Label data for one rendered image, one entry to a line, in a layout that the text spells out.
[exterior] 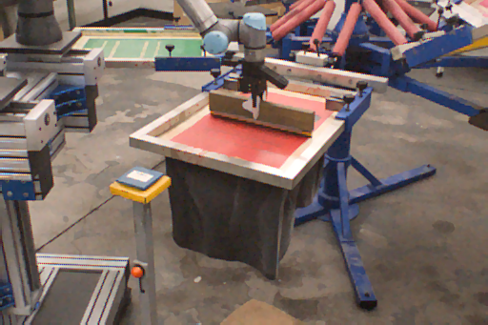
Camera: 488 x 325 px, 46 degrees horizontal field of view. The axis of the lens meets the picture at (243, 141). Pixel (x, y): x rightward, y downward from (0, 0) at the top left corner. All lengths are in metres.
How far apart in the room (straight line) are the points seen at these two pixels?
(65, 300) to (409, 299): 1.53
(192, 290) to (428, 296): 1.11
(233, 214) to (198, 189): 0.15
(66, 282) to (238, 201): 0.97
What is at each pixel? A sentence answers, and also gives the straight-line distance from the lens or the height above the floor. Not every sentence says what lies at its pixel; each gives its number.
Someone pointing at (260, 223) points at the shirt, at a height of 0.73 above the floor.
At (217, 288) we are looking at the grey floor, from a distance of 2.79.
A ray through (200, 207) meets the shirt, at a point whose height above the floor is 0.73.
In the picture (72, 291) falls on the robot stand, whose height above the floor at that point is 0.21.
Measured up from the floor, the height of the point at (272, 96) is 0.95.
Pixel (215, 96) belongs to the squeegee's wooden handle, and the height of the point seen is 1.04.
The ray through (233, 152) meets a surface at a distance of 1.87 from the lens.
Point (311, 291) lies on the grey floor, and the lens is 2.80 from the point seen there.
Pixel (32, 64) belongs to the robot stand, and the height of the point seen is 1.19.
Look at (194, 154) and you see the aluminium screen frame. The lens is 1.78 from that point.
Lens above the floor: 1.79
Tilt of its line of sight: 26 degrees down
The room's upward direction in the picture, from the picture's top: 1 degrees clockwise
